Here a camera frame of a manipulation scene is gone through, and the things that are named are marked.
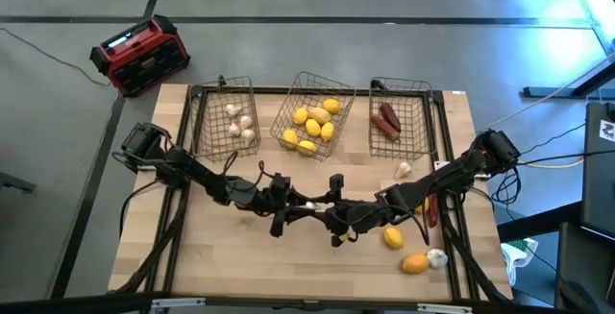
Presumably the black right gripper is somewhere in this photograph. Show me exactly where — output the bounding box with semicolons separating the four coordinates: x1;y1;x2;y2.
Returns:
317;173;390;248

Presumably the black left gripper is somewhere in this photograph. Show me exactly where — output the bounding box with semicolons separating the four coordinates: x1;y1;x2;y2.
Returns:
254;174;318;238

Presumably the red sausage right edge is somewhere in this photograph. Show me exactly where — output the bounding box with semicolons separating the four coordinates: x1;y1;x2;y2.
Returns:
428;193;442;229

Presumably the large white garlic bulb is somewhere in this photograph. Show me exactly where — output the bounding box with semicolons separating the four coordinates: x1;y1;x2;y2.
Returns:
426;248;449;270

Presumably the white plastic bag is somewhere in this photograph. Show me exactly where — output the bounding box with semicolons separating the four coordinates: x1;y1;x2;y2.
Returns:
500;236;540;287

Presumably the black desk crossbar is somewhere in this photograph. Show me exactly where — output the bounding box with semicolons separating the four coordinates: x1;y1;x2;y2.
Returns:
496;201;585;244

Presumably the red black jobsite radio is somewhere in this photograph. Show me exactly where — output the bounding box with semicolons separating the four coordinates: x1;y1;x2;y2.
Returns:
89;14;192;98

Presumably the black front crossbar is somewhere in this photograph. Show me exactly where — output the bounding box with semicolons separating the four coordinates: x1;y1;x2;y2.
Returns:
0;292;615;314

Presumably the black desk foot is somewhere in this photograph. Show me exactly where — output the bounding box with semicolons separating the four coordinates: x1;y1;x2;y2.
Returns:
522;61;615;99

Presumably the black desk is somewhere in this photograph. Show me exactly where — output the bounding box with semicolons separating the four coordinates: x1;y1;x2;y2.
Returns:
554;221;615;314

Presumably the black computer mouse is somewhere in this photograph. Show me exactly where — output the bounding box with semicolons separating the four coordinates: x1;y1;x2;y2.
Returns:
559;279;595;311

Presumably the black equipment case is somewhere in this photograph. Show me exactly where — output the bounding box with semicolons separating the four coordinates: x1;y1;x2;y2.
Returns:
582;101;615;238

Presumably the grey metal foot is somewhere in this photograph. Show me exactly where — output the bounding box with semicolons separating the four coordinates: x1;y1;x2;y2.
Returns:
0;172;37;194

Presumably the wire mesh basket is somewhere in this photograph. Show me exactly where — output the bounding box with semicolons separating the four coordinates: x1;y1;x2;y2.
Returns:
269;71;357;162
368;76;436;161
189;76;263;163

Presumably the black metal table frame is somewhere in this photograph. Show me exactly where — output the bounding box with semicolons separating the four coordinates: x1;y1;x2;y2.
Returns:
114;85;513;304

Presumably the silver metal bracket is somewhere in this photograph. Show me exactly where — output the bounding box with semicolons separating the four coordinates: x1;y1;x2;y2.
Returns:
416;302;474;314
152;297;207;313

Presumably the coiled black cable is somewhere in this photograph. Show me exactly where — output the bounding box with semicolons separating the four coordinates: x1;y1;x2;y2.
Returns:
490;159;524;207

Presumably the white cable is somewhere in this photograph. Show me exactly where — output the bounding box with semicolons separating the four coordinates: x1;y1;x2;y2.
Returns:
475;53;615;133

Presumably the cream cable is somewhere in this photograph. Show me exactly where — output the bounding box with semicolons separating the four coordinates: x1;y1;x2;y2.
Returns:
518;158;586;170

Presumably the grey floor cable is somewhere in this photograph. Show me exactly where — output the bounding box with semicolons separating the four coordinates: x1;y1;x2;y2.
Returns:
0;26;112;87

